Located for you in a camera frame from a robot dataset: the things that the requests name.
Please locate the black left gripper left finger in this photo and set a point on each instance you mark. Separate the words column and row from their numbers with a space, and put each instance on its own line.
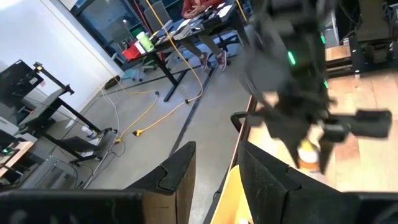
column 174, row 174

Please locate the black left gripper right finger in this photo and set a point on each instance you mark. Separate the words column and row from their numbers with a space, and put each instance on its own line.
column 270, row 193

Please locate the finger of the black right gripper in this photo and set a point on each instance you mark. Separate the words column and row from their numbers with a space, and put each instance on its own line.
column 367, row 123
column 286, row 130

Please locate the large yellow food coloring bottle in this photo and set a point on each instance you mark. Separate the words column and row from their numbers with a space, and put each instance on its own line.
column 308, row 155

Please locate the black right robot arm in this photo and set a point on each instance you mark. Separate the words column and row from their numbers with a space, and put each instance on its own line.
column 289, row 12

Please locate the yellow plastic basket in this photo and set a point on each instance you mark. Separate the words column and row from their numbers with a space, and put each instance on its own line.
column 230, row 199

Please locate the black table clamp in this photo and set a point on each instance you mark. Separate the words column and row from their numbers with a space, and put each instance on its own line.
column 234, row 119

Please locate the black robot station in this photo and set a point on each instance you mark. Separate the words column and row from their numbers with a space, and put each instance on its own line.
column 373, row 31

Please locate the white paper sheet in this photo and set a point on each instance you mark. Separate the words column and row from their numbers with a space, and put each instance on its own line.
column 224, row 11

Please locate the black office desk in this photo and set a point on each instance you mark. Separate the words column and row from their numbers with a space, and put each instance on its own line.
column 163, row 68

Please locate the light office chair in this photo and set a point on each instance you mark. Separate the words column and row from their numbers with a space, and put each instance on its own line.
column 138, row 73

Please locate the black floor box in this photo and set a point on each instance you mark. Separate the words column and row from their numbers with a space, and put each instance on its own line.
column 112, row 83

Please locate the grey metal case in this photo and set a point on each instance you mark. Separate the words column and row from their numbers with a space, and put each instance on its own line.
column 49, row 174

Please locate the person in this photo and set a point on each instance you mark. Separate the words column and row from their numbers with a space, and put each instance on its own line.
column 199, row 3

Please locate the red box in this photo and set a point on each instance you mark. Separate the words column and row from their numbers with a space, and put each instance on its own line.
column 130, row 53

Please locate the white card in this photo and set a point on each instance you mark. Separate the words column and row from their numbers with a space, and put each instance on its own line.
column 140, row 48

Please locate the green plastic container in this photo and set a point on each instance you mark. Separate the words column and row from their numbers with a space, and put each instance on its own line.
column 145, row 42

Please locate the black rolling stand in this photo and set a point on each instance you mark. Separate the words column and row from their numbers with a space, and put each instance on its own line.
column 46, row 109

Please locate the grey office chair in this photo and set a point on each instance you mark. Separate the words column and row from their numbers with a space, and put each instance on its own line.
column 158, row 14

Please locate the wooden side table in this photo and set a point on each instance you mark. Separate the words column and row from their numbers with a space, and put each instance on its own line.
column 15, row 155

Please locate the black equipment stand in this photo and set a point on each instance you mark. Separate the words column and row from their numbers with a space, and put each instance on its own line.
column 18, row 77

